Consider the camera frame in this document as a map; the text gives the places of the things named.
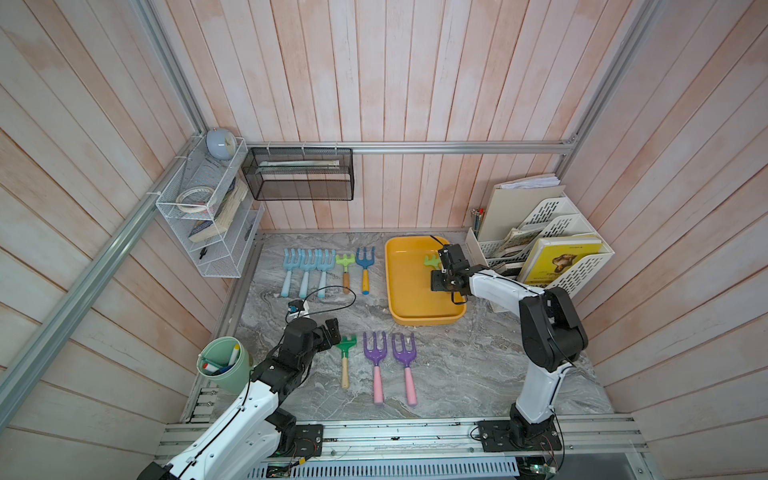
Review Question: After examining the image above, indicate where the white desk file organizer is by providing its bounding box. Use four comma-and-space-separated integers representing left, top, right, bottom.
465, 196, 614, 296

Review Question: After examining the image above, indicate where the white wire wall shelf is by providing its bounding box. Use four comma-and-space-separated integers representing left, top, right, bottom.
156, 135, 265, 278

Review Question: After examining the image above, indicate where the yellow picture book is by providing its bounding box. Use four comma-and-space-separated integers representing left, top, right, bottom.
516, 235, 603, 287

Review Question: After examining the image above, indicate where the light blue hand rake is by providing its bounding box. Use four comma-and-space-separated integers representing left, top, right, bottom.
316, 249, 336, 299
299, 249, 320, 299
280, 248, 301, 297

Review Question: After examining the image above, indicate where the lime rake wooden handle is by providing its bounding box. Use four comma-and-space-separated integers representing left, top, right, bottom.
335, 254, 356, 293

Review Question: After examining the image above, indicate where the white tape roll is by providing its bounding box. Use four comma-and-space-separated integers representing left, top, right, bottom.
174, 186, 215, 214

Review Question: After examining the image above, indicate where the grey round clock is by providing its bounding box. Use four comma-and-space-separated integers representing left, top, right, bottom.
205, 128, 238, 161

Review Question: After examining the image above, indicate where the beige folder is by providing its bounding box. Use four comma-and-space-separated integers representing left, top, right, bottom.
477, 185, 565, 242

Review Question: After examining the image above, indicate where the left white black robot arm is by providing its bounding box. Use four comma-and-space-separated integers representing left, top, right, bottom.
139, 316, 341, 479

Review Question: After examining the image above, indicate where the green hand rake wooden handle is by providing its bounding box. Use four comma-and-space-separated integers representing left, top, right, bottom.
423, 255, 442, 270

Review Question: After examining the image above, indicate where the yellow plastic storage box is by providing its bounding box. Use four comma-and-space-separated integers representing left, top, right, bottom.
385, 236, 467, 327

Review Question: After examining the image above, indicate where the purple hand rake pink handle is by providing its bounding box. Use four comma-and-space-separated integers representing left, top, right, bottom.
391, 333, 418, 406

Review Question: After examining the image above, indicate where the dark green hand rake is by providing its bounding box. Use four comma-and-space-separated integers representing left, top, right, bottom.
337, 335, 357, 390

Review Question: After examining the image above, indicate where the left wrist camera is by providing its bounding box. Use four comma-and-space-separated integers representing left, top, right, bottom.
285, 298, 309, 322

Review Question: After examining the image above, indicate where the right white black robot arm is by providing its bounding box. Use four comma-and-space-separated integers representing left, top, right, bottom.
430, 244, 588, 452

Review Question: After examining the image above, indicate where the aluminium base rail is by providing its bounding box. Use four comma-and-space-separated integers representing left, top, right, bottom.
149, 413, 652, 480

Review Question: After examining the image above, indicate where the green plastic cup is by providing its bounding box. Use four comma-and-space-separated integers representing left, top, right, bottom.
197, 336, 253, 394

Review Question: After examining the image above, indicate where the blue hand rake yellow handle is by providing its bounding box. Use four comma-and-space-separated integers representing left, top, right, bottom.
355, 247, 375, 295

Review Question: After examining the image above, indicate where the black mesh wall basket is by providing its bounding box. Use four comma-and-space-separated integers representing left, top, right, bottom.
241, 146, 355, 202

